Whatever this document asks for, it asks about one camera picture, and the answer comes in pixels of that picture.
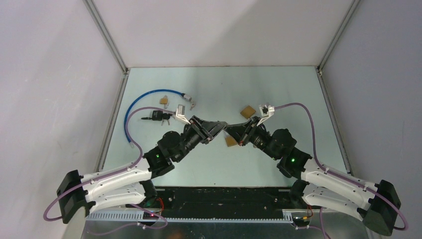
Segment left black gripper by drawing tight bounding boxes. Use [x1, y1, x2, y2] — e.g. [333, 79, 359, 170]
[175, 116, 227, 162]

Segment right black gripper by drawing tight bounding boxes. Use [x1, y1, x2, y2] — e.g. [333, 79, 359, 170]
[223, 117, 279, 161]

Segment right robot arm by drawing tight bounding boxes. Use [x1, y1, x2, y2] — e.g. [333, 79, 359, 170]
[225, 117, 401, 237]

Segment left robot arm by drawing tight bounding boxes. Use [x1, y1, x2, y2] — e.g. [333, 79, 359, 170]
[56, 116, 227, 224]

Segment large brass padlock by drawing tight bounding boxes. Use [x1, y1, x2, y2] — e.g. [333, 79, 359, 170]
[240, 106, 256, 119]

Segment small brass padlock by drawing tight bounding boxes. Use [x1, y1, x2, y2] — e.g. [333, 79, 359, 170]
[159, 95, 169, 109]

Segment black padlock with keys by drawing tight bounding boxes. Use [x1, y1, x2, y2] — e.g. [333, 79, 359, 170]
[141, 110, 174, 125]

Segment keys on cable lock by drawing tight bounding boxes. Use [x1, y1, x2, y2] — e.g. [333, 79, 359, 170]
[190, 101, 196, 110]

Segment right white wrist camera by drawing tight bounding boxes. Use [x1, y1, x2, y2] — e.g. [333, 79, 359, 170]
[257, 104, 275, 126]

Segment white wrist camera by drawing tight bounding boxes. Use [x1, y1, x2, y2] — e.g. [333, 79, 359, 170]
[257, 104, 275, 126]
[174, 104, 191, 124]

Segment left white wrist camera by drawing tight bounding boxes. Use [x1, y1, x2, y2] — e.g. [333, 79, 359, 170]
[174, 104, 191, 124]

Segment blue cable lock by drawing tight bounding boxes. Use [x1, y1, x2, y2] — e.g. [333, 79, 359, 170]
[123, 89, 193, 148]

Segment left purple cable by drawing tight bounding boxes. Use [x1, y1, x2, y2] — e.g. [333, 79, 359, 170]
[43, 107, 177, 222]

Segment purple cable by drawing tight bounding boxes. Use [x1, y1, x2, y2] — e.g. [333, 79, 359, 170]
[43, 107, 177, 222]
[273, 103, 409, 232]

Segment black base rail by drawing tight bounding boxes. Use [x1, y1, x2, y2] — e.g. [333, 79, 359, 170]
[156, 187, 309, 221]

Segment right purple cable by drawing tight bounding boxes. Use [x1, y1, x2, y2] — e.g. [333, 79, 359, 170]
[273, 103, 409, 232]

